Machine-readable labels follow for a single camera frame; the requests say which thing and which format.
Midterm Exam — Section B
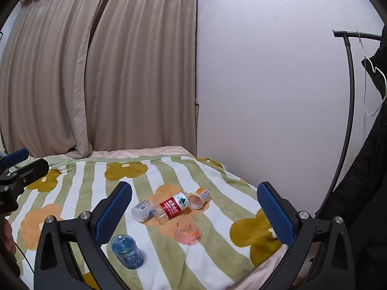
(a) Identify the small white bottle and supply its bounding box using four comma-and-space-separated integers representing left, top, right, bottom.
131, 199, 158, 224

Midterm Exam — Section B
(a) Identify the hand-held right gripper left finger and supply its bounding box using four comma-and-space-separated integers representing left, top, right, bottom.
34, 181, 133, 290

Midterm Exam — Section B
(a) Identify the black cable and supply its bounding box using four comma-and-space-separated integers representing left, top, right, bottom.
12, 242, 35, 280

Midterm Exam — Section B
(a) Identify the blue plastic cup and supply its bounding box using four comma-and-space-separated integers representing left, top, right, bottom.
109, 234, 144, 269

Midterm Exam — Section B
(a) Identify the black jacket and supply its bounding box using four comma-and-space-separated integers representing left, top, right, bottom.
314, 24, 387, 290

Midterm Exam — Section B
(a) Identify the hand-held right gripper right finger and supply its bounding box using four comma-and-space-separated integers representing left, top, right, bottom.
257, 181, 357, 290

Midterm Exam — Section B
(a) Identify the pink plastic cup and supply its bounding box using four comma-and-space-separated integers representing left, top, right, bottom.
174, 222, 202, 245

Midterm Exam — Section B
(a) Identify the floral striped blanket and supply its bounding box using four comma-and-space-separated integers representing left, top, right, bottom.
12, 154, 290, 290

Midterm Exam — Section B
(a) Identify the beige curtain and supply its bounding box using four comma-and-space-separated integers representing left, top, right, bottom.
0, 0, 117, 160
85, 0, 199, 158

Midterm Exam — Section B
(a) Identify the dark metal clothes rack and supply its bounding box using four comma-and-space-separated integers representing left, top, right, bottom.
328, 29, 384, 202

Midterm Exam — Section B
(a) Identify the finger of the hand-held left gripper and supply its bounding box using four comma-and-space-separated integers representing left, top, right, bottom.
0, 148, 30, 167

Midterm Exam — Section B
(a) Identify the red label water bottle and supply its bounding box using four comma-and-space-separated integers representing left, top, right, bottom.
153, 191, 191, 226

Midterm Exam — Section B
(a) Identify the white wire hanger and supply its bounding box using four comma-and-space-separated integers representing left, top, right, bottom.
361, 55, 387, 116

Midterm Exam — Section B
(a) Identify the orange label clear cup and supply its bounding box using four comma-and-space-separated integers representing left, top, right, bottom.
189, 188, 211, 211

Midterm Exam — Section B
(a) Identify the person's left hand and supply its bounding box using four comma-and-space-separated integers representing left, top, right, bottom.
0, 215, 16, 255

